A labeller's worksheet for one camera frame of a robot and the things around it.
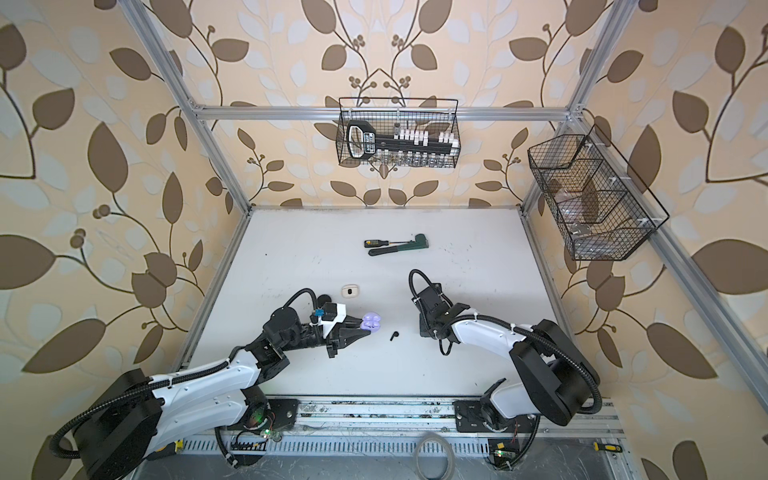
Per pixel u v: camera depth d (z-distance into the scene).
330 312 0.61
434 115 0.91
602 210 0.73
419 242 1.09
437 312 0.69
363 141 0.84
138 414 0.42
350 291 0.96
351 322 0.68
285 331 0.60
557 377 0.42
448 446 0.69
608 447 0.69
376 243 1.08
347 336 0.67
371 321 0.71
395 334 0.88
